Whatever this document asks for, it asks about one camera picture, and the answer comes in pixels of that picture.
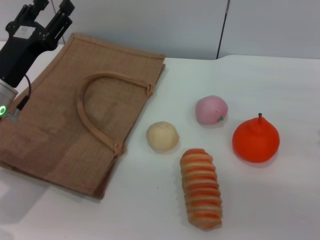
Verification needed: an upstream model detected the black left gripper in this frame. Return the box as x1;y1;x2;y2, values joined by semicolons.
0;0;76;88

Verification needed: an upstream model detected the brown woven handbag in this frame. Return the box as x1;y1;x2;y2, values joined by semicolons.
0;32;167;201

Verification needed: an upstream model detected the beige egg yolk pastry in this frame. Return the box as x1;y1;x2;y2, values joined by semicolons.
146;121;180;153

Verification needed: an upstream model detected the pink toy peach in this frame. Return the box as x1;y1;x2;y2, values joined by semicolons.
195;94;229;125

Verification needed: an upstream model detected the orange striped bread roll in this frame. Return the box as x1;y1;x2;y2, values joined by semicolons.
179;148;223;231

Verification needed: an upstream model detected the orange toy pear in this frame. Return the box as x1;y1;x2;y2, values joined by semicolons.
231;112;280;164

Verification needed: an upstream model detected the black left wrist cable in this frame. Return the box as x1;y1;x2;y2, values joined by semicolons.
15;74;33;117

